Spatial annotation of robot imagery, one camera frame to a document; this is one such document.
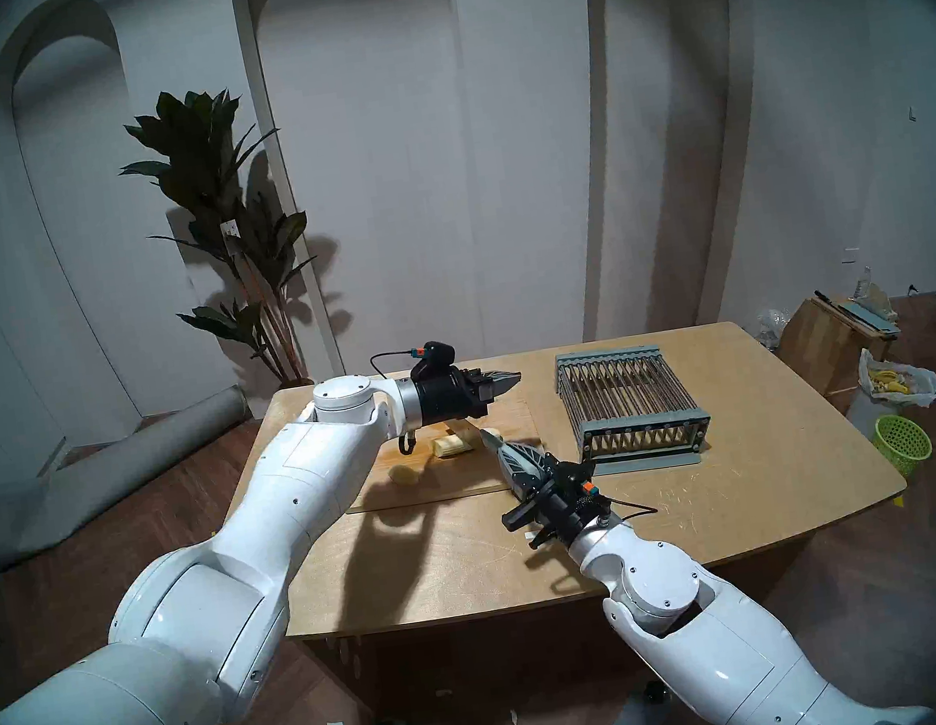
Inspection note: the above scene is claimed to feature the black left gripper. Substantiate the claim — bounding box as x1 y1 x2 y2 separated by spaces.
413 356 528 430

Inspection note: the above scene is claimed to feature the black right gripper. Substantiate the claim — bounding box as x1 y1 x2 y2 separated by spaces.
480 420 617 552

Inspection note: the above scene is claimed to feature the peeled pale banana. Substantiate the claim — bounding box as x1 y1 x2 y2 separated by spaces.
430 429 478 459

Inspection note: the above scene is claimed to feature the wooden cutting board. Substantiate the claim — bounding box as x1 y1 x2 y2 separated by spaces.
334 396 547 515

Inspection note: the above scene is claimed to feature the grey blue flat board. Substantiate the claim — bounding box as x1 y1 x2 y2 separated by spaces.
837 291 902 341

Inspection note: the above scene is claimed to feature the white bag of banana peels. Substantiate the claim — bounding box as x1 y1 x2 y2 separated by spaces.
854 339 936 416

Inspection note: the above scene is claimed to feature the grey slotted knife rack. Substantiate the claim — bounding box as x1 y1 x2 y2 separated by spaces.
551 335 717 482

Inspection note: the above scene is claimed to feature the clear plastic bag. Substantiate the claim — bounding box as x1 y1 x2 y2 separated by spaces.
757 306 796 349

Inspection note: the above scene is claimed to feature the cardboard box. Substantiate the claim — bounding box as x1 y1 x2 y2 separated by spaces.
771 285 899 398

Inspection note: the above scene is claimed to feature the tall potted green plant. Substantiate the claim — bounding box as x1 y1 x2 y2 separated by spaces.
110 74 334 406

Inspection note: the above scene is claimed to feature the clear plastic bottle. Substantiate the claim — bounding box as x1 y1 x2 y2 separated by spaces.
850 264 894 316

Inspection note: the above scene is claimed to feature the green mesh basket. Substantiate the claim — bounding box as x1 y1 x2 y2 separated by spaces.
869 410 936 481

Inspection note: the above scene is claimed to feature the rolled grey mat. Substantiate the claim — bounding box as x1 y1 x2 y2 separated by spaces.
0 384 267 572

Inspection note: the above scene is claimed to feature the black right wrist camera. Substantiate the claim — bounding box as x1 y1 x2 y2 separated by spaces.
563 458 603 499

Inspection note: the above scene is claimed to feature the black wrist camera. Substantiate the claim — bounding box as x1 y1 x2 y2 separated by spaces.
406 338 460 383
563 458 603 499

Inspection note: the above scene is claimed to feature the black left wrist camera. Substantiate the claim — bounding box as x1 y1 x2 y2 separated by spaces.
406 338 460 383

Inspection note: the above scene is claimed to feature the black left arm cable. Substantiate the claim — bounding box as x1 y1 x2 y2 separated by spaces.
368 347 434 461

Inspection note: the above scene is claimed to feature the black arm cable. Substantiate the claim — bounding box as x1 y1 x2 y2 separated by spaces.
368 347 434 461
597 491 661 525

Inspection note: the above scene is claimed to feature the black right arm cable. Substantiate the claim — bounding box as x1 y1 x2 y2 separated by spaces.
597 491 661 525

